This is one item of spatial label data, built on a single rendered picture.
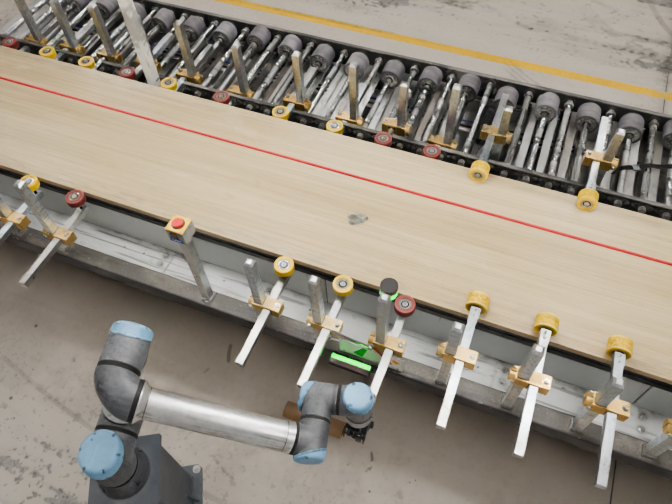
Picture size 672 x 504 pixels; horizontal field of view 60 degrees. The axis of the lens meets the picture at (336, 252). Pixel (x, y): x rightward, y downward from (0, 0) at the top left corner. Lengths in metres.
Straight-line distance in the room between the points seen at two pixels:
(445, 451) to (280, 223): 1.34
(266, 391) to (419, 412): 0.77
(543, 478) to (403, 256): 1.28
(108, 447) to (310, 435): 0.77
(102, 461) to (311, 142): 1.56
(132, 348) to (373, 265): 1.02
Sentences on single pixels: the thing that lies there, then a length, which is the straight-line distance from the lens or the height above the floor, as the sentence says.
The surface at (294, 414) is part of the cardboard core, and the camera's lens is 2.94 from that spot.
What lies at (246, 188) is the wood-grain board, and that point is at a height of 0.90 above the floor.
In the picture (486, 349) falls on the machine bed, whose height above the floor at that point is 0.67.
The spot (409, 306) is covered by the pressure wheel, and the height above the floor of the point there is 0.90.
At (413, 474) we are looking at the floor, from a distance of 2.93.
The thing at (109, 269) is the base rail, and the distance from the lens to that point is 2.76.
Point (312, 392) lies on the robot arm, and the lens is 1.77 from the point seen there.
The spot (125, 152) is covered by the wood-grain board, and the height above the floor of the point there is 0.90.
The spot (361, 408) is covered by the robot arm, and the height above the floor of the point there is 1.19.
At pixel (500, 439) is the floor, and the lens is 3.04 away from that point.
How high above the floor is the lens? 2.84
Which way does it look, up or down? 56 degrees down
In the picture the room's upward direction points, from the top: 3 degrees counter-clockwise
